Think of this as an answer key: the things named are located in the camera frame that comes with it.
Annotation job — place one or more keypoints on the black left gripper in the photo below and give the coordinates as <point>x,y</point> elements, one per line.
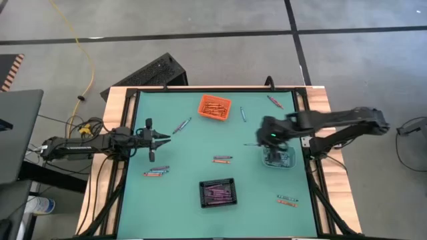
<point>149,140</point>

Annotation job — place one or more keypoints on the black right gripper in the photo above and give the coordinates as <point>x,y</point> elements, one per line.
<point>273,131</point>

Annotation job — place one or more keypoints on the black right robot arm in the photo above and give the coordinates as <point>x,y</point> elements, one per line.
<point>333,118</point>

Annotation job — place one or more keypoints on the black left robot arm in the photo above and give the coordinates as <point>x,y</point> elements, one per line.
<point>83,143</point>

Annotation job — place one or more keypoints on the teal plastic bin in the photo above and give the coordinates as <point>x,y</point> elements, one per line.
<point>288,165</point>

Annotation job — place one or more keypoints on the black curved clamp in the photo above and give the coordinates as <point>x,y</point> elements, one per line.
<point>269,80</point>

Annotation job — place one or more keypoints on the orange plastic basket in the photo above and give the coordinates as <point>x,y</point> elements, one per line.
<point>213,116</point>

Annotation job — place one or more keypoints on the black perforated case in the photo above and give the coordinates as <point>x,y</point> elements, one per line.
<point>150,71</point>

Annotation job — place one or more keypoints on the black plastic basket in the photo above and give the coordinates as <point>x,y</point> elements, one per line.
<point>218,180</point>

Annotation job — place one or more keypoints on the teal table mat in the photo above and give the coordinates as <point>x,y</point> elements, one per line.
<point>187,206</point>

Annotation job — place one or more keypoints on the black desk base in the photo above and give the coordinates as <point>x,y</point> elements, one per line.
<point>53,176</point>

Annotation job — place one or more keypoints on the white container blue cap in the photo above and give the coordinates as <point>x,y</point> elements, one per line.
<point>40,205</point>

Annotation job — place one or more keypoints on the black floor fan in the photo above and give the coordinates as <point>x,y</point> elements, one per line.
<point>413,127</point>

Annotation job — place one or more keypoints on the grey desk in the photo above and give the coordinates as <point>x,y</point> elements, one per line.
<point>20,133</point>
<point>13,206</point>

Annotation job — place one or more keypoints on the black device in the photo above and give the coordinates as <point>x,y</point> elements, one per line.
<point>5,125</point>

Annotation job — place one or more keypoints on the hazard striped floor mat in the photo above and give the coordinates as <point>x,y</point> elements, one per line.
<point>8,66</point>

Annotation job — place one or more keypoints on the black table frame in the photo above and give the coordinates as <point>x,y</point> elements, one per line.
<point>233,89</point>

